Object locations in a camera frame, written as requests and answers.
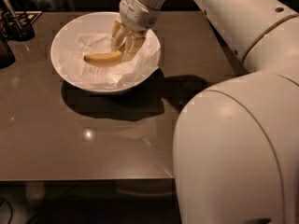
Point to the dark round object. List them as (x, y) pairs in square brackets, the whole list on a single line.
[(7, 57)]

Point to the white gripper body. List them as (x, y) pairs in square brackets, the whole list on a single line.
[(137, 12)]

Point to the white ceramic bowl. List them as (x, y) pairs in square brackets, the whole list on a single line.
[(67, 41)]

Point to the white paper towel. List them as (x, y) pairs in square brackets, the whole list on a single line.
[(140, 62)]

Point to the white stick in holder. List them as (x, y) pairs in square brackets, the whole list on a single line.
[(11, 10)]

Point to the black wire mesh holder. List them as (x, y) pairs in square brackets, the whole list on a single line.
[(26, 33)]

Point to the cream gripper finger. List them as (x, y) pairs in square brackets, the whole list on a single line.
[(118, 34), (133, 43)]

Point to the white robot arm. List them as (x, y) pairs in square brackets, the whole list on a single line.
[(236, 144)]

